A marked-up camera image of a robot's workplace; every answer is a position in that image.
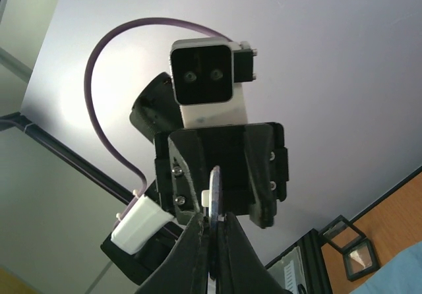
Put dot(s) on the open black brooch box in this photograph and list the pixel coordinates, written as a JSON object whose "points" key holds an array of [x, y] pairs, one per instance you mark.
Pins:
{"points": [[357, 250]]}

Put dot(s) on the light blue button shirt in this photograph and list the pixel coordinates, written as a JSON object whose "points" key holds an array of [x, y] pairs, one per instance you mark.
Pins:
{"points": [[400, 275]]}

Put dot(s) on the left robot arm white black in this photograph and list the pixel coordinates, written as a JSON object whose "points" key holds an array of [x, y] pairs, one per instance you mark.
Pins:
{"points": [[145, 235]]}

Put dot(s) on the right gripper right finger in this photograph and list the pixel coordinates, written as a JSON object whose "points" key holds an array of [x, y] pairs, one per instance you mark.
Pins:
{"points": [[238, 268]]}

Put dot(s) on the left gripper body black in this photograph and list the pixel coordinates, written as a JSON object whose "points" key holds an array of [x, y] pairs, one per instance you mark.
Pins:
{"points": [[224, 146]]}

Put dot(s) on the left black frame post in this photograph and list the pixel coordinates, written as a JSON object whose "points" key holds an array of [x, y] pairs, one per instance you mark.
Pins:
{"points": [[66, 154]]}

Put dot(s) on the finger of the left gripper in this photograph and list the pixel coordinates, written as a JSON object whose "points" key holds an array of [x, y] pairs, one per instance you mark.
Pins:
{"points": [[188, 168], [258, 141]]}

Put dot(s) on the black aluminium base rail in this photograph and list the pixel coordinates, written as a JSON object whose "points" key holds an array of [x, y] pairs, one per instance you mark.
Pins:
{"points": [[301, 268]]}

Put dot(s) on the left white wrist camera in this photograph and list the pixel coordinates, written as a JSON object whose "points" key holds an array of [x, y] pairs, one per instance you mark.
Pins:
{"points": [[207, 77]]}

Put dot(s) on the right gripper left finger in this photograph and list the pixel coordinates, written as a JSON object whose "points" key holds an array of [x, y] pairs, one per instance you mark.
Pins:
{"points": [[185, 270]]}

